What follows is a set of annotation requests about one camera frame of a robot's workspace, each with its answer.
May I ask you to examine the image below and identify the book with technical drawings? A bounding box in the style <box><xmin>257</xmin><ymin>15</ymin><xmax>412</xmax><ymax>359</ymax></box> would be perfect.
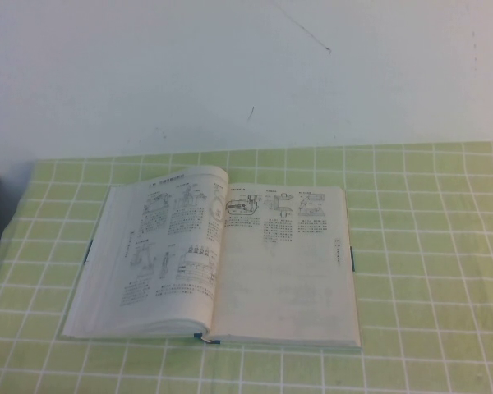
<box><xmin>60</xmin><ymin>164</ymin><xmax>362</xmax><ymax>350</ymax></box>

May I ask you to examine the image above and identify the green checked tablecloth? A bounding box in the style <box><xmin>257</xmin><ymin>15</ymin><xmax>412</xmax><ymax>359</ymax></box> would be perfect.
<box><xmin>0</xmin><ymin>141</ymin><xmax>493</xmax><ymax>394</ymax></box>

